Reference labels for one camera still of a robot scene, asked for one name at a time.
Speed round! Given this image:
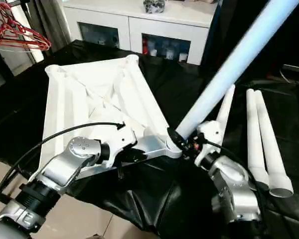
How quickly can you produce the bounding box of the dark metal clothes rail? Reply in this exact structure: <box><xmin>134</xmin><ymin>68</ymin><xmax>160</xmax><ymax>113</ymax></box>
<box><xmin>0</xmin><ymin>0</ymin><xmax>31</xmax><ymax>15</ymax></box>

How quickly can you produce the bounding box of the dark object on cabinet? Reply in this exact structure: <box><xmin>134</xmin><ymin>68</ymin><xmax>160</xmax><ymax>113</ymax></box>
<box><xmin>143</xmin><ymin>0</ymin><xmax>166</xmax><ymax>14</ymax></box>

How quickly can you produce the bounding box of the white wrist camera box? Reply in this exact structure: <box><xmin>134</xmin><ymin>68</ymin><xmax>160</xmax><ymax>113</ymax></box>
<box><xmin>195</xmin><ymin>119</ymin><xmax>224</xmax><ymax>155</ymax></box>
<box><xmin>105</xmin><ymin>124</ymin><xmax>138</xmax><ymax>163</ymax></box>

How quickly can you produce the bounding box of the white plastic table leg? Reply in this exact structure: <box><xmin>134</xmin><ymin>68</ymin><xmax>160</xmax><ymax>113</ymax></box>
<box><xmin>166</xmin><ymin>0</ymin><xmax>299</xmax><ymax>151</ymax></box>
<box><xmin>208</xmin><ymin>84</ymin><xmax>237</xmax><ymax>146</ymax></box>
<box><xmin>246</xmin><ymin>88</ymin><xmax>271</xmax><ymax>191</ymax></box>
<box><xmin>254</xmin><ymin>89</ymin><xmax>294</xmax><ymax>198</ymax></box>

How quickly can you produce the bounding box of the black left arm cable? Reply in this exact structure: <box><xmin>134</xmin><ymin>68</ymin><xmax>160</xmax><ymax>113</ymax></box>
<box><xmin>0</xmin><ymin>121</ymin><xmax>126</xmax><ymax>206</ymax></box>

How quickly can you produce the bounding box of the grey curtain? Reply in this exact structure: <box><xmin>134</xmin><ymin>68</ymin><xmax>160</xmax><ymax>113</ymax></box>
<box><xmin>29</xmin><ymin>0</ymin><xmax>73</xmax><ymax>50</ymax></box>

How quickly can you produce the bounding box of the white cabinet with glass doors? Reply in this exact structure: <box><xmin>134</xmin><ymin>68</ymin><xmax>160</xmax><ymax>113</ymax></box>
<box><xmin>62</xmin><ymin>0</ymin><xmax>213</xmax><ymax>66</ymax></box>

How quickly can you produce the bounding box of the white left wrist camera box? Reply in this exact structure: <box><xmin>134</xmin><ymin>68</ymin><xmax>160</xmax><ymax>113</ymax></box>
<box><xmin>105</xmin><ymin>124</ymin><xmax>138</xmax><ymax>163</ymax></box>

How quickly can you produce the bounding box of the white plastic table top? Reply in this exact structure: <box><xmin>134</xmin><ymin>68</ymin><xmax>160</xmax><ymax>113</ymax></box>
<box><xmin>39</xmin><ymin>54</ymin><xmax>184</xmax><ymax>178</ymax></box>

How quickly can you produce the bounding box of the black plastic mat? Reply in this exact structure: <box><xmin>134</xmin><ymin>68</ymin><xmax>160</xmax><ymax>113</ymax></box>
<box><xmin>0</xmin><ymin>40</ymin><xmax>299</xmax><ymax>239</ymax></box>

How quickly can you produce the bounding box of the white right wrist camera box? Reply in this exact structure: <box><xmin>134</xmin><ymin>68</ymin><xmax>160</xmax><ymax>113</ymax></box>
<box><xmin>195</xmin><ymin>119</ymin><xmax>224</xmax><ymax>155</ymax></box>

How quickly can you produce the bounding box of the black horizontal rail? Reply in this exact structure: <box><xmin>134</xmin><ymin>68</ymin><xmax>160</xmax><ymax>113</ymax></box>
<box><xmin>283</xmin><ymin>63</ymin><xmax>299</xmax><ymax>76</ymax></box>

